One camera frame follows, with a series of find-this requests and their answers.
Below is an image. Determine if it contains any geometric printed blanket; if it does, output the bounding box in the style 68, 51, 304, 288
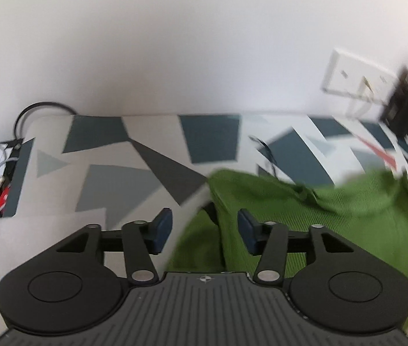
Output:
0, 113, 408, 346

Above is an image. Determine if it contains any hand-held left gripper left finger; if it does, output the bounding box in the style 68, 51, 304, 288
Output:
55, 208, 173, 284

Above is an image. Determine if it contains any black charging cable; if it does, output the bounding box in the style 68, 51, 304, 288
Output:
13, 101, 79, 143

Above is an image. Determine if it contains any white wall socket panel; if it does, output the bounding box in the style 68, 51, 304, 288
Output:
320, 47, 400, 104

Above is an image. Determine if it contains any green ribbed top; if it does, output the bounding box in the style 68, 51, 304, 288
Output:
164, 168, 408, 332

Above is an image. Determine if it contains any small red object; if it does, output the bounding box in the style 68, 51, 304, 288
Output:
0, 184, 12, 211

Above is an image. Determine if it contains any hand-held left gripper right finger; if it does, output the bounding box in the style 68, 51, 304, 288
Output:
237, 209, 356, 284

